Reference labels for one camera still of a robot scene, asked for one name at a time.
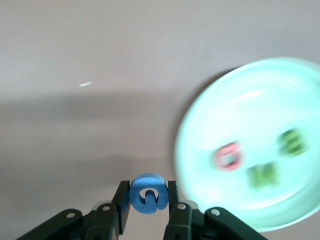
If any green plate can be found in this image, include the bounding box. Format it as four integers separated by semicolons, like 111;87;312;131
173;56;320;233

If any blue letter G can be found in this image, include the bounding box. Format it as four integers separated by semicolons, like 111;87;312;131
129;173;169;215

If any brown table mat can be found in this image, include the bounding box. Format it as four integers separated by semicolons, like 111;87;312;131
0;0;320;240

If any red letter Q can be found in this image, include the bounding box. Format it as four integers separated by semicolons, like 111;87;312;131
212;142;245;173

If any green letter B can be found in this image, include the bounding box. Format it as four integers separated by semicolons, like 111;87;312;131
278;127;311;159

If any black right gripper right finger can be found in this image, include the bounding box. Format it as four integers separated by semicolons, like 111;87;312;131
163;180;270;240

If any green letter N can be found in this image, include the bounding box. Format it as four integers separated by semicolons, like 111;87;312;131
247;161;281;192

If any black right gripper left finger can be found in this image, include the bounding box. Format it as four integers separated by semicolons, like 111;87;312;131
14;180;131;240

